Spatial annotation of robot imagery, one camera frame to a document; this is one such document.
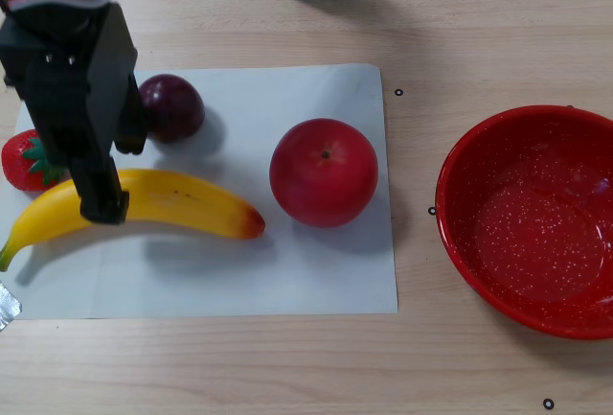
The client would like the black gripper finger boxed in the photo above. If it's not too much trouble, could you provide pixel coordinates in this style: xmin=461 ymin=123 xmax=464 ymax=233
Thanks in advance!
xmin=71 ymin=154 xmax=131 ymax=226
xmin=88 ymin=1 xmax=148 ymax=156

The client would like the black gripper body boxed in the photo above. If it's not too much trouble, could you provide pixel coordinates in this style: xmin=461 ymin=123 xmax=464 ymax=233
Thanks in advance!
xmin=0 ymin=2 xmax=117 ymax=168

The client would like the yellow banana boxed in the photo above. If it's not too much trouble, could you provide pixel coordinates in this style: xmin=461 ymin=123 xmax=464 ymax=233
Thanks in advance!
xmin=0 ymin=168 xmax=266 ymax=273

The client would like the red speckled bowl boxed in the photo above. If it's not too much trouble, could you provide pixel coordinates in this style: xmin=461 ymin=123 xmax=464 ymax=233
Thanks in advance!
xmin=434 ymin=104 xmax=613 ymax=341

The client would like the dark purple plum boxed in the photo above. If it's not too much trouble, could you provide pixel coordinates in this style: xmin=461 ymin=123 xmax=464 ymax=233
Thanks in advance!
xmin=137 ymin=74 xmax=206 ymax=144

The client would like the red strawberry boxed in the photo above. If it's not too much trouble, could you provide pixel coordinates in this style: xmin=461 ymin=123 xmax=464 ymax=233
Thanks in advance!
xmin=0 ymin=129 xmax=71 ymax=194

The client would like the grey tape piece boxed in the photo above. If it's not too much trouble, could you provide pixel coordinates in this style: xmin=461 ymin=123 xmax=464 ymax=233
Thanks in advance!
xmin=0 ymin=280 xmax=23 ymax=335

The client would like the white paper sheet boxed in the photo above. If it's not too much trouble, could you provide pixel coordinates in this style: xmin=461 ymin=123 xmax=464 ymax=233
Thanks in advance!
xmin=0 ymin=62 xmax=399 ymax=321

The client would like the red apple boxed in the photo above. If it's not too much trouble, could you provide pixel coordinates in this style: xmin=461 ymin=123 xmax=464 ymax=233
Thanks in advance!
xmin=268 ymin=118 xmax=379 ymax=229

